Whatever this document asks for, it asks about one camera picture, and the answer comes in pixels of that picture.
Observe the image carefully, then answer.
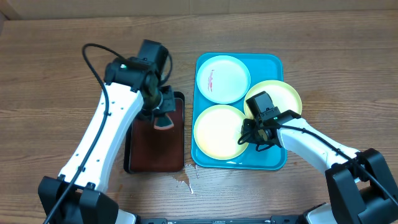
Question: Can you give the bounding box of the light blue plate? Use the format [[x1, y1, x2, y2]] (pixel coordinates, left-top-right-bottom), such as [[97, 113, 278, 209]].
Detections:
[[196, 55, 251, 104]]

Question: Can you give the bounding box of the yellow plate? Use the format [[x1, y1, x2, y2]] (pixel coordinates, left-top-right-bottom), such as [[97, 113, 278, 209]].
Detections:
[[193, 105, 248, 160], [244, 80, 302, 119]]

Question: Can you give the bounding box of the black tray with brown water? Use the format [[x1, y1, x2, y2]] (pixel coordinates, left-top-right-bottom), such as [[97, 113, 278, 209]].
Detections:
[[124, 91, 185, 174]]

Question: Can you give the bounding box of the yellow plate back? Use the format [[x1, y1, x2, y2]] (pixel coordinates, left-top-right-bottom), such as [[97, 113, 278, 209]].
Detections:
[[244, 80, 302, 119]]

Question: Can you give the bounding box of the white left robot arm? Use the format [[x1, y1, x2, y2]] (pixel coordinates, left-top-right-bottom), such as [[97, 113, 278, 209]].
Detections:
[[38, 54, 175, 223]]

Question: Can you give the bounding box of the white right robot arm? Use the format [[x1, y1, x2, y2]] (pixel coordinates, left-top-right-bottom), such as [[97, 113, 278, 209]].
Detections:
[[238, 110, 397, 224]]

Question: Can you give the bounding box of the yellow plate front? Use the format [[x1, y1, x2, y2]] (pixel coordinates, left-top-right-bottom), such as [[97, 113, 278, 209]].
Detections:
[[193, 105, 248, 160]]

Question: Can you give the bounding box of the teal plastic tray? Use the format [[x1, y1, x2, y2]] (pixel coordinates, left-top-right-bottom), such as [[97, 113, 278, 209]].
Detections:
[[191, 52, 287, 170]]

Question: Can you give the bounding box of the green and orange sponge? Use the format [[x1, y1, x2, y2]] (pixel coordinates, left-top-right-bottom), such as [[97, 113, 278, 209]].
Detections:
[[154, 113, 174, 130]]

